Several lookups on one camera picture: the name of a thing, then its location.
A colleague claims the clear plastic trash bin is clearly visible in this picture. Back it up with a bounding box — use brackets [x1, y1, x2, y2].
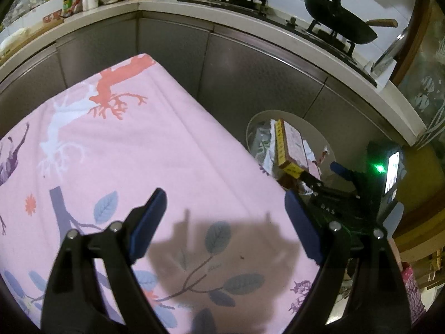
[246, 110, 336, 196]

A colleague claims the grey kitchen cabinet counter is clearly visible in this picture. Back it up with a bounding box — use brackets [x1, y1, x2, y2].
[1, 0, 426, 146]

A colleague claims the yellow snack wrapper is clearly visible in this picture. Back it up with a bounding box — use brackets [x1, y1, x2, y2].
[279, 161, 304, 180]

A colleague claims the pink red-edged carton box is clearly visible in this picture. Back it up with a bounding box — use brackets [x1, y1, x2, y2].
[275, 118, 308, 171]

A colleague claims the pink patterned tablecloth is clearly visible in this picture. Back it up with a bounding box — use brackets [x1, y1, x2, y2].
[1, 54, 318, 333]

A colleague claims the gas stove top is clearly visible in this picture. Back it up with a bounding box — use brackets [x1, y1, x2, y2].
[177, 0, 377, 87]

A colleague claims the black wok wooden handle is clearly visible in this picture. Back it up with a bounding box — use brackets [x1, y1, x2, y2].
[304, 0, 398, 45]

